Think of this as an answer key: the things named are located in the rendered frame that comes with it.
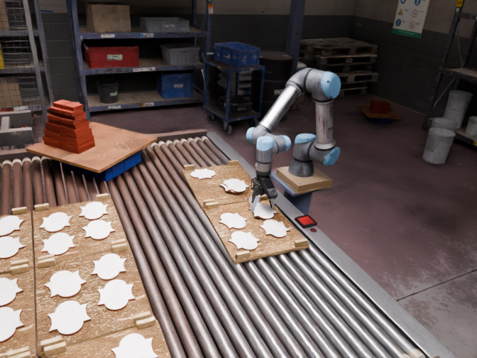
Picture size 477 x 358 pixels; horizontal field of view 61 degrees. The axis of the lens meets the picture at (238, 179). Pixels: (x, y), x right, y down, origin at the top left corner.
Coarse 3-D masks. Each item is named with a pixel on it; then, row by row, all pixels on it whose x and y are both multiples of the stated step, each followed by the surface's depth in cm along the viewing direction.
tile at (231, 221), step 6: (222, 216) 188; (228, 216) 188; (234, 216) 188; (240, 216) 188; (222, 222) 183; (228, 222) 183; (234, 222) 184; (240, 222) 184; (234, 228) 181; (240, 228) 180
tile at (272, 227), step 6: (264, 222) 185; (270, 222) 185; (276, 222) 186; (282, 222) 186; (264, 228) 181; (270, 228) 181; (276, 228) 182; (282, 228) 182; (270, 234) 178; (276, 234) 177; (282, 234) 177
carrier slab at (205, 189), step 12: (204, 168) 231; (216, 168) 232; (228, 168) 233; (240, 168) 234; (192, 180) 218; (204, 180) 219; (216, 180) 220; (240, 180) 221; (192, 192) 209; (204, 192) 207; (216, 192) 208; (228, 192) 209; (252, 192) 210; (228, 204) 200
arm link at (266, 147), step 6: (258, 138) 180; (264, 138) 179; (270, 138) 180; (258, 144) 178; (264, 144) 177; (270, 144) 177; (276, 144) 182; (258, 150) 179; (264, 150) 178; (270, 150) 179; (276, 150) 182; (258, 156) 180; (264, 156) 179; (270, 156) 180; (258, 162) 181; (264, 162) 180; (270, 162) 182
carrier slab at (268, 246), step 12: (240, 204) 200; (216, 216) 189; (252, 216) 191; (276, 216) 192; (216, 228) 180; (228, 228) 181; (252, 228) 182; (288, 228) 184; (264, 240) 174; (276, 240) 175; (288, 240) 175; (228, 252) 167; (252, 252) 167; (264, 252) 167; (276, 252) 168
